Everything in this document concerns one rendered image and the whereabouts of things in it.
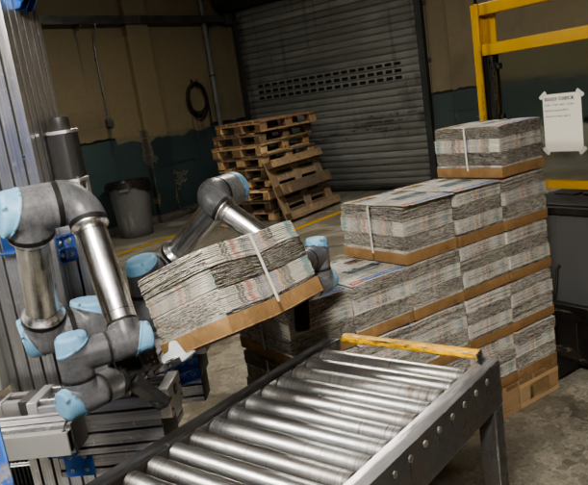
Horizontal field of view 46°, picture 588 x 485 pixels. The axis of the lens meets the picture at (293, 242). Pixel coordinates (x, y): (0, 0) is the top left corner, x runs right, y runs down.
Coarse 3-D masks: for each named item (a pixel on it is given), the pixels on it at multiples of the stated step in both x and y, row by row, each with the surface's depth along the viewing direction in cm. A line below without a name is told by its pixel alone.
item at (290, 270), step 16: (288, 224) 194; (272, 240) 187; (288, 240) 192; (256, 256) 186; (272, 256) 185; (288, 256) 189; (304, 256) 195; (288, 272) 188; (304, 272) 192; (288, 288) 185
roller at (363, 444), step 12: (240, 408) 170; (240, 420) 167; (252, 420) 165; (264, 420) 163; (276, 420) 161; (288, 420) 160; (288, 432) 158; (300, 432) 156; (312, 432) 154; (324, 432) 152; (336, 432) 151; (348, 432) 150; (336, 444) 149; (348, 444) 147; (360, 444) 146; (372, 444) 144; (384, 444) 143
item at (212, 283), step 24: (240, 240) 178; (168, 264) 176; (192, 264) 170; (216, 264) 169; (240, 264) 175; (144, 288) 184; (168, 288) 178; (192, 288) 173; (216, 288) 167; (240, 288) 173; (168, 312) 180; (192, 312) 176; (216, 312) 169; (168, 336) 182
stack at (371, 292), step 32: (448, 256) 278; (480, 256) 289; (352, 288) 251; (384, 288) 260; (416, 288) 270; (448, 288) 280; (288, 320) 236; (320, 320) 244; (352, 320) 252; (384, 320) 262; (416, 320) 273; (448, 320) 280; (480, 320) 293; (512, 320) 304; (288, 352) 240; (352, 352) 253; (384, 352) 262; (416, 352) 273; (512, 352) 306; (512, 384) 308
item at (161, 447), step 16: (304, 352) 200; (288, 368) 191; (256, 384) 183; (272, 384) 184; (224, 400) 176; (240, 400) 174; (208, 416) 168; (224, 416) 170; (176, 432) 162; (192, 432) 162; (144, 448) 156; (160, 448) 155; (128, 464) 150; (144, 464) 151; (96, 480) 145; (112, 480) 144
